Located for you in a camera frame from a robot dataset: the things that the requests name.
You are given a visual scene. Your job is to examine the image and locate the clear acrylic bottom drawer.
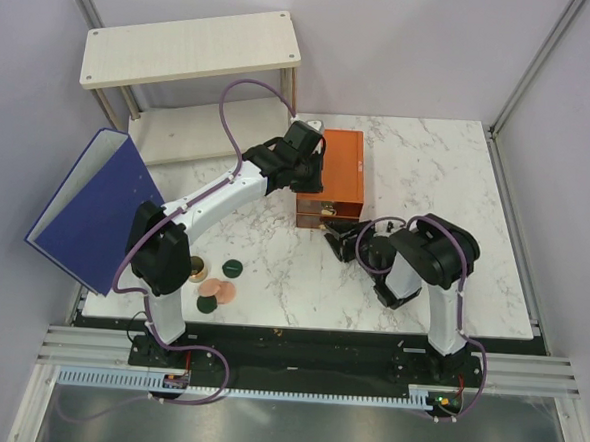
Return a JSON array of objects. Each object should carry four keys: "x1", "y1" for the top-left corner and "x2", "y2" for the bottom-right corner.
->
[{"x1": 296, "y1": 213, "x2": 359, "y2": 230}]

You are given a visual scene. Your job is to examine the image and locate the clear acrylic drawer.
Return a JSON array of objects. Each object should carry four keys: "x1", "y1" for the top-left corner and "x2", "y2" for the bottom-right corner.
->
[
  {"x1": 296, "y1": 196, "x2": 363, "y2": 219},
  {"x1": 296, "y1": 213, "x2": 359, "y2": 230}
]

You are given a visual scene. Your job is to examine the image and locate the orange drawer organizer box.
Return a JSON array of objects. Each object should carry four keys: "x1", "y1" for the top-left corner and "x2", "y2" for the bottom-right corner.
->
[{"x1": 296, "y1": 129, "x2": 365, "y2": 205}]

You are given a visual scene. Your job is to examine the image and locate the pink round puff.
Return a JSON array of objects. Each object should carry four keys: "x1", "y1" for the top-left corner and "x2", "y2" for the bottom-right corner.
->
[
  {"x1": 197, "y1": 278, "x2": 222, "y2": 298},
  {"x1": 215, "y1": 282, "x2": 237, "y2": 305}
]

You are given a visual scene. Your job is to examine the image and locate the gold round jar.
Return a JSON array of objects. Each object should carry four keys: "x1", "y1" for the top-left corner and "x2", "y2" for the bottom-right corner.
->
[{"x1": 188, "y1": 256, "x2": 208, "y2": 283}]

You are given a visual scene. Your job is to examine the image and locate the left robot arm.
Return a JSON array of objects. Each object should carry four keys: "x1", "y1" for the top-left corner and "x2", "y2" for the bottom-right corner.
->
[{"x1": 112, "y1": 119, "x2": 326, "y2": 345}]

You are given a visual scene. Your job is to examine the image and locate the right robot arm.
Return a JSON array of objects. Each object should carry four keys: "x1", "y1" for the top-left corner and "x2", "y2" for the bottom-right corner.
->
[{"x1": 324, "y1": 213, "x2": 481, "y2": 358}]

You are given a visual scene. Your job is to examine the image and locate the white wooden two-tier shelf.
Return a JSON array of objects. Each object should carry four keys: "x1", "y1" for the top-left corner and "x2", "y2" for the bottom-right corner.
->
[{"x1": 79, "y1": 11, "x2": 301, "y2": 165}]

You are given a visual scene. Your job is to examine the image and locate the dark green round puff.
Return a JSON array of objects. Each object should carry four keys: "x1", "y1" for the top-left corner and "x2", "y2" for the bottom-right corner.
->
[{"x1": 197, "y1": 296, "x2": 219, "y2": 315}]

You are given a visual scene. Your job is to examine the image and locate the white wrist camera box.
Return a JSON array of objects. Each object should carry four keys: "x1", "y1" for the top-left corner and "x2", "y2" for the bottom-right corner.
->
[{"x1": 305, "y1": 119, "x2": 325, "y2": 134}]

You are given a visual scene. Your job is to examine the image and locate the light blue cable duct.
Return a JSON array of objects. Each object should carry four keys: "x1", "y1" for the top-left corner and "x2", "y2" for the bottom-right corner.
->
[{"x1": 56, "y1": 366, "x2": 458, "y2": 411}]

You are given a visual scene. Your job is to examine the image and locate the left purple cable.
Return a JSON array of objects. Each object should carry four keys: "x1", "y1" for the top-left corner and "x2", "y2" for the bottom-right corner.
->
[{"x1": 108, "y1": 71, "x2": 301, "y2": 357}]

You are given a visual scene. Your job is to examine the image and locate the blue ring binder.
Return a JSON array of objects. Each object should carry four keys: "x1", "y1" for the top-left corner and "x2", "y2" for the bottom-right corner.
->
[{"x1": 24, "y1": 128, "x2": 164, "y2": 296}]

